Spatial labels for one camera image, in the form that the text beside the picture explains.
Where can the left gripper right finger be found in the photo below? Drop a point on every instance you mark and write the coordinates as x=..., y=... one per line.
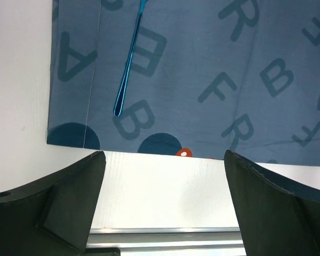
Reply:
x=276, y=215

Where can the blue letter placemat cloth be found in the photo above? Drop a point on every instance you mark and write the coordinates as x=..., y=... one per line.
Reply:
x=206, y=77

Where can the aluminium mounting rail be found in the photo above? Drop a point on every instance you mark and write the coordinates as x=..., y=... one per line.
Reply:
x=168, y=241

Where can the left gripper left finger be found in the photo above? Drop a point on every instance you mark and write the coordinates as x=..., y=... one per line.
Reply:
x=52, y=215

